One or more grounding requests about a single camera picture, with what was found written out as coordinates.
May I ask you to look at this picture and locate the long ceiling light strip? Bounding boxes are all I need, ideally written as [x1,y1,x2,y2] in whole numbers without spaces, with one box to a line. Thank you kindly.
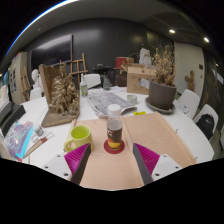
[5,0,79,56]

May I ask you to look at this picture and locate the white spray bottle green label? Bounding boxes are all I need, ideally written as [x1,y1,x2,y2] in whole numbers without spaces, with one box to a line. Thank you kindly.
[79,73,89,98]

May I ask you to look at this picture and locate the dark drink bottle white cap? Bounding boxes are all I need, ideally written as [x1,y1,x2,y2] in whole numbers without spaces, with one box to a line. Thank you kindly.
[106,103,124,152]

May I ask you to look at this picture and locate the grey newspaper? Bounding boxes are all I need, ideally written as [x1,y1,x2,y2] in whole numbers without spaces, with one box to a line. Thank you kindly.
[86,90,138,118]

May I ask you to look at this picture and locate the black backpack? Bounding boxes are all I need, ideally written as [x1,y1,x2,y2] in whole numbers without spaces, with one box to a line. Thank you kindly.
[195,113,216,140]

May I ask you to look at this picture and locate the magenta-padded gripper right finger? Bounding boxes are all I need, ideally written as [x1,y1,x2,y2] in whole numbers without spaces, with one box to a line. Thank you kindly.
[131,142,181,186]

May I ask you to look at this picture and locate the brown cardboard box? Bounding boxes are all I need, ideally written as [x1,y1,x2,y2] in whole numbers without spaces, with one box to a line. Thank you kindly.
[126,63,158,96]

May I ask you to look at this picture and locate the colourful holographic painting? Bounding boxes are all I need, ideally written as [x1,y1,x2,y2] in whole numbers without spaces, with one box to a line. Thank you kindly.
[3,119,35,160]

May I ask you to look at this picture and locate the white plaster bust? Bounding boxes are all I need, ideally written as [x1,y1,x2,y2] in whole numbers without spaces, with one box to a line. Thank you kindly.
[31,68,41,89]

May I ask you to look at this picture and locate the dark wall blackboard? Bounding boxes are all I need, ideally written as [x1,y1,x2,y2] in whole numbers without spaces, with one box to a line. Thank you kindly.
[30,33,74,71]

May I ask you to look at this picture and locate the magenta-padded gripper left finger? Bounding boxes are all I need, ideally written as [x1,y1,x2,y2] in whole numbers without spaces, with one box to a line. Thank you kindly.
[42,142,92,186]

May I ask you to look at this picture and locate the golden sculpture on wooden base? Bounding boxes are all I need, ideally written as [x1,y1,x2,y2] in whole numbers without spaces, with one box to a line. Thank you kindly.
[38,62,81,129]

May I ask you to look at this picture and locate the wooden easel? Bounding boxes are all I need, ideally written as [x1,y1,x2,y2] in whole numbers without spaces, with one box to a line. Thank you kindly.
[69,52,89,79]
[20,66,33,101]

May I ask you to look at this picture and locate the red box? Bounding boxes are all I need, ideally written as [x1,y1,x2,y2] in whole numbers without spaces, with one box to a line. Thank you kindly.
[114,56,134,70]

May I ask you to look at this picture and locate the small grey jar white lid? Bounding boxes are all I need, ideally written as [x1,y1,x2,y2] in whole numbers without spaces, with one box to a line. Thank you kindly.
[33,124,45,138]

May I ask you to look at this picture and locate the flat round red coaster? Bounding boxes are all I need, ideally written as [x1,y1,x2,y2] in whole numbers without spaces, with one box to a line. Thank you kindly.
[103,139,126,155]

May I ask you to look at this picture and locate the black foam block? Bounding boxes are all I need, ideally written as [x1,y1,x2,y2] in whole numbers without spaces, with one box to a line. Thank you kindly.
[0,101,14,124]
[0,104,27,137]

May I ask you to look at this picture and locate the small white cup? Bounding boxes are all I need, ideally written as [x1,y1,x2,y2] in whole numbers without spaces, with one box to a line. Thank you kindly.
[126,94,138,105]

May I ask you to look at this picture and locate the white cabinet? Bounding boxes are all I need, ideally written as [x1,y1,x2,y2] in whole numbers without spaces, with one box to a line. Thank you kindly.
[9,51,29,104]

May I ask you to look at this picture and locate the yellow-green mug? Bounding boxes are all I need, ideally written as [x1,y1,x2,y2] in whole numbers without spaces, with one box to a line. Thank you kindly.
[63,124,95,154]

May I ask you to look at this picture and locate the wooden figure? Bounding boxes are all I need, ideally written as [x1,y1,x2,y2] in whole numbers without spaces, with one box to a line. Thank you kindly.
[184,69,195,93]

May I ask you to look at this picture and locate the white plastic chair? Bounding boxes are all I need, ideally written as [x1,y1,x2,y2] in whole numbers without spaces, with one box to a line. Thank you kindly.
[29,87,43,102]
[176,88,201,120]
[193,103,220,141]
[83,73,102,90]

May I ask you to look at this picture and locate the white plaster statue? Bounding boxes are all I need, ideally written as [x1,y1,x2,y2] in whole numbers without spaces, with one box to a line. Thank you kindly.
[138,47,153,66]

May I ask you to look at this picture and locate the light wooden drawing board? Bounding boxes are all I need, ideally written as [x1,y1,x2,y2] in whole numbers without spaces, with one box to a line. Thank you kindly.
[64,112,198,191]

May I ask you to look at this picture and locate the clear glass bottle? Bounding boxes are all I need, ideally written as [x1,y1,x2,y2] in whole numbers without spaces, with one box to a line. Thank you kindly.
[102,73,112,92]

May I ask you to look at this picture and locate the wooden paint brush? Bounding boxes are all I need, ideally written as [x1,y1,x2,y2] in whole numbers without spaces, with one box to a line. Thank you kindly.
[22,131,55,159]

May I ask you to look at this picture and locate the dry plant in grey pot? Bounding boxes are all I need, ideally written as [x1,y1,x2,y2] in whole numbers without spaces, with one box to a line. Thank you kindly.
[144,44,178,115]

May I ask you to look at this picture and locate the round ceiling spotlights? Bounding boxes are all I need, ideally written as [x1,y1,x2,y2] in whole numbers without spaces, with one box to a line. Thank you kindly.
[168,28,211,44]

